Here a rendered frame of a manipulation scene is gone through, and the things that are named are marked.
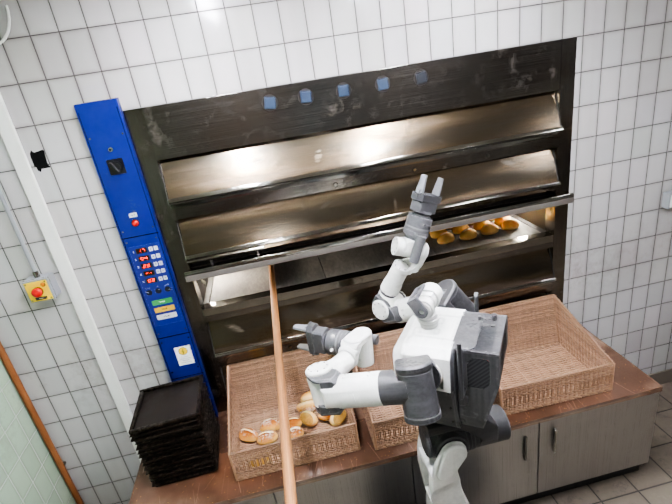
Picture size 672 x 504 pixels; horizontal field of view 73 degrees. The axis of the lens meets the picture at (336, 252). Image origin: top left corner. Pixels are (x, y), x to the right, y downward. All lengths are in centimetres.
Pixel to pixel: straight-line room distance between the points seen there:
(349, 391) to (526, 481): 149
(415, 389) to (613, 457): 171
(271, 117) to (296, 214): 43
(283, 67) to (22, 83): 97
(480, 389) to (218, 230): 129
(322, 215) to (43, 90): 118
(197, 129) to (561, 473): 230
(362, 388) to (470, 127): 137
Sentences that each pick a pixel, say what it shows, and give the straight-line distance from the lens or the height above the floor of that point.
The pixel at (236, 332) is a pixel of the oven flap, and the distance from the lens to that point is 229.
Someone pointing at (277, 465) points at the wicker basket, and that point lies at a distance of 215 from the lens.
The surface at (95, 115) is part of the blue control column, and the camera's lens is 202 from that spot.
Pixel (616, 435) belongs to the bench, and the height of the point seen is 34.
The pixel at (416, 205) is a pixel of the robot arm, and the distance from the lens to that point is 154.
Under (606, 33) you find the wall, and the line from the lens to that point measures 251.
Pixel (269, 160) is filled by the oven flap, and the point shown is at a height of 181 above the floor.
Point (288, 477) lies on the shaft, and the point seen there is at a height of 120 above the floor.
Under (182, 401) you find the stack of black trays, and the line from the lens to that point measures 218.
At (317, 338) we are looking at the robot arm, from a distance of 157.
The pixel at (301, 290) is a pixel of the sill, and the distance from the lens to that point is 219.
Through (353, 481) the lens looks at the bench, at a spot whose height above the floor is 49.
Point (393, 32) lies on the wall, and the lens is 205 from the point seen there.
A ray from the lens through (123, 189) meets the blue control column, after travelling 205.
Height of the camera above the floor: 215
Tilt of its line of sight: 23 degrees down
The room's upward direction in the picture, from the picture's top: 9 degrees counter-clockwise
